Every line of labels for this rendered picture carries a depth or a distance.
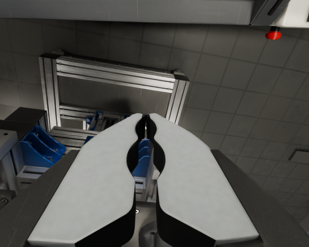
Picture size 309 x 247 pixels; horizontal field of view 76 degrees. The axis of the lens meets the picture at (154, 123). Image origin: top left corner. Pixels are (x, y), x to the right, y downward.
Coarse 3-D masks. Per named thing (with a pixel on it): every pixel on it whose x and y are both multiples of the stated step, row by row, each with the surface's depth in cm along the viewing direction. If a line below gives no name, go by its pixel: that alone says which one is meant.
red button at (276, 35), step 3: (273, 27) 50; (276, 27) 50; (279, 27) 50; (270, 30) 51; (273, 30) 50; (276, 30) 50; (279, 30) 50; (267, 33) 51; (270, 33) 50; (273, 33) 50; (276, 33) 50; (279, 33) 50; (267, 36) 51; (270, 36) 51; (273, 36) 50; (276, 36) 50; (279, 36) 50; (276, 39) 51
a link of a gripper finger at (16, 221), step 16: (64, 160) 8; (48, 176) 7; (64, 176) 7; (32, 192) 6; (48, 192) 6; (16, 208) 6; (32, 208) 6; (0, 224) 6; (16, 224) 6; (32, 224) 6; (0, 240) 5; (16, 240) 5
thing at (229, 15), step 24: (0, 0) 33; (24, 0) 33; (48, 0) 33; (72, 0) 34; (96, 0) 34; (120, 0) 34; (144, 0) 34; (168, 0) 34; (192, 0) 34; (216, 0) 34; (240, 0) 34; (216, 24) 36; (240, 24) 36
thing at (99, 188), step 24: (144, 120) 11; (96, 144) 9; (120, 144) 9; (72, 168) 7; (96, 168) 8; (120, 168) 8; (72, 192) 7; (96, 192) 7; (120, 192) 7; (48, 216) 6; (72, 216) 6; (96, 216) 6; (120, 216) 6; (48, 240) 5; (72, 240) 5; (96, 240) 6; (120, 240) 6
